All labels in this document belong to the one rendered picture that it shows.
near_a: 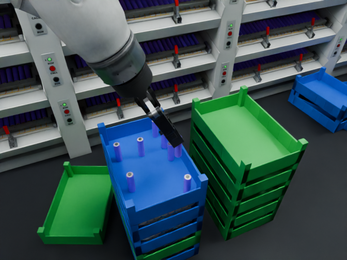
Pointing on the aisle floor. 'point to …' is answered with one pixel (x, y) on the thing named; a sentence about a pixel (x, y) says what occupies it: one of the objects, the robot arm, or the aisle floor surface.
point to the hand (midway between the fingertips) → (170, 132)
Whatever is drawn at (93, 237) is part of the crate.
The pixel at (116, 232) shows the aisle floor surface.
